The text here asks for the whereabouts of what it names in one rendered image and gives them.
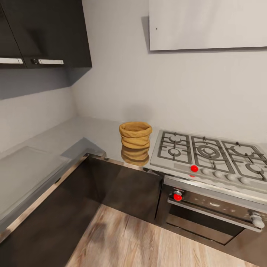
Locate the popcorn bag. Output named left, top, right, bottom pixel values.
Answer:
left=119, top=122, right=152, bottom=149

